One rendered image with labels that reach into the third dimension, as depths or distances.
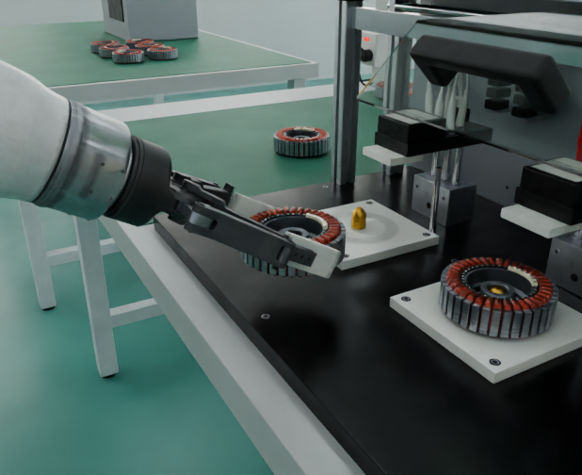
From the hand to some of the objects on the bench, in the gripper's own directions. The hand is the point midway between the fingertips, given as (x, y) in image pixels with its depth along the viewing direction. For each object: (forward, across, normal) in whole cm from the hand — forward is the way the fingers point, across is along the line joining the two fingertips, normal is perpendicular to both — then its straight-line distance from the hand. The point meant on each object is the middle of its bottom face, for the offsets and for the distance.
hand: (291, 237), depth 65 cm
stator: (+32, -52, +8) cm, 61 cm away
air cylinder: (+29, +15, +9) cm, 34 cm away
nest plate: (+17, -9, +2) cm, 19 cm away
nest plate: (+17, +15, +2) cm, 22 cm away
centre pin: (+16, -9, +3) cm, 19 cm away
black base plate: (+19, +3, 0) cm, 19 cm away
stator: (+16, +15, +3) cm, 22 cm away
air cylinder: (+29, -9, +9) cm, 32 cm away
